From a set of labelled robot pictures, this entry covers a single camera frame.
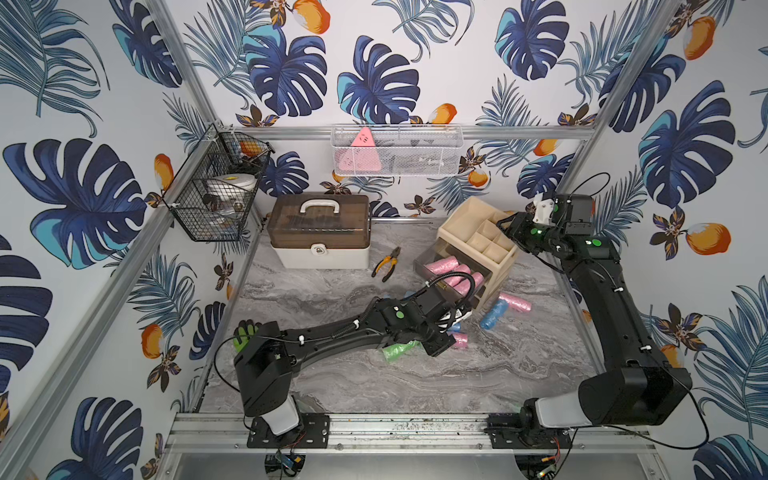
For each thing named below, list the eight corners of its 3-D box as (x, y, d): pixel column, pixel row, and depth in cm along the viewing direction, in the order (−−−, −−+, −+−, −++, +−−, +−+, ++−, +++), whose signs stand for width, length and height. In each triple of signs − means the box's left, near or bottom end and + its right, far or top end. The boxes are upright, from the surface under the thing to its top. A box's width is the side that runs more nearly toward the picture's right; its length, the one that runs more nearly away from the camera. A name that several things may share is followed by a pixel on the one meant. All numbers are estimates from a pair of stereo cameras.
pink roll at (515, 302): (497, 301, 100) (499, 297, 98) (498, 294, 101) (500, 291, 100) (528, 313, 97) (530, 309, 95) (529, 306, 99) (532, 303, 97)
